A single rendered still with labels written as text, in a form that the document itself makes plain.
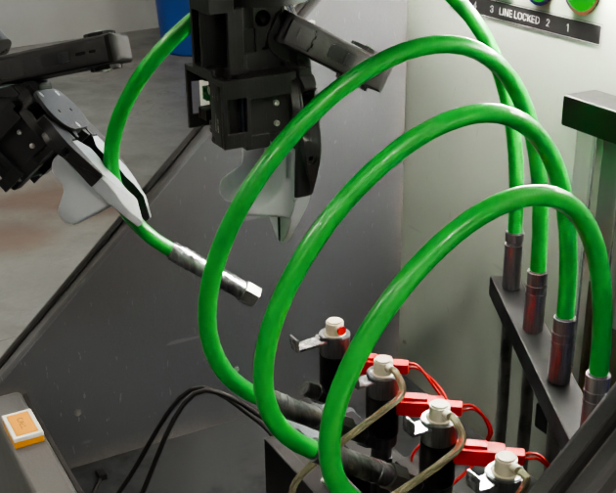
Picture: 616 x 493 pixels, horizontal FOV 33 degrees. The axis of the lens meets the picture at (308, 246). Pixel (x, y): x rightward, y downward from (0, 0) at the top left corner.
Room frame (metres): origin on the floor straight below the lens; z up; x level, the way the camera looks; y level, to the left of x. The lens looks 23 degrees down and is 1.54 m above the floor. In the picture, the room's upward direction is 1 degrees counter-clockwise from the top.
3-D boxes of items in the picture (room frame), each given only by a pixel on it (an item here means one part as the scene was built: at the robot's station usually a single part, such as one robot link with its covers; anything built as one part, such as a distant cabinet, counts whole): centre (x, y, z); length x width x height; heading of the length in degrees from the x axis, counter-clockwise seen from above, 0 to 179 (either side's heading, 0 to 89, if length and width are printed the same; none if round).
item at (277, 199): (0.77, 0.03, 1.25); 0.06 x 0.03 x 0.09; 118
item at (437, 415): (0.68, -0.10, 1.10); 0.02 x 0.02 x 0.03
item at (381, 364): (0.75, -0.06, 1.10); 0.02 x 0.02 x 0.03
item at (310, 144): (0.78, 0.01, 1.30); 0.05 x 0.02 x 0.09; 28
